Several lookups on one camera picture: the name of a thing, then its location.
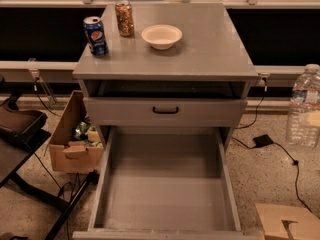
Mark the black desk with stand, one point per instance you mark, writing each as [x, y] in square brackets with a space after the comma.
[14, 154]

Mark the cardboard piece on floor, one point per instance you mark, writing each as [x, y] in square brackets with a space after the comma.
[282, 222]

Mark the closed grey drawer black handle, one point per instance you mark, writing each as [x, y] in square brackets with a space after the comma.
[164, 112]

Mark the white paper bowl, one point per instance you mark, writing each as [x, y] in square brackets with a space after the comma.
[161, 37]

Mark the blue pepsi can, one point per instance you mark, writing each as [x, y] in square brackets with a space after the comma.
[94, 31]

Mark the grey drawer cabinet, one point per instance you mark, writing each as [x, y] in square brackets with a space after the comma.
[209, 62]

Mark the open grey bottom drawer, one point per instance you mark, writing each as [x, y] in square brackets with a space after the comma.
[164, 184]

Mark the gold patterned can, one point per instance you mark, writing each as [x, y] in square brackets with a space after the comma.
[124, 17]

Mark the clear plastic water bottle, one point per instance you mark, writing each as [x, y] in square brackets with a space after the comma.
[304, 99]

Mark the cardboard box with items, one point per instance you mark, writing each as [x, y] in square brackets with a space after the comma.
[68, 153]

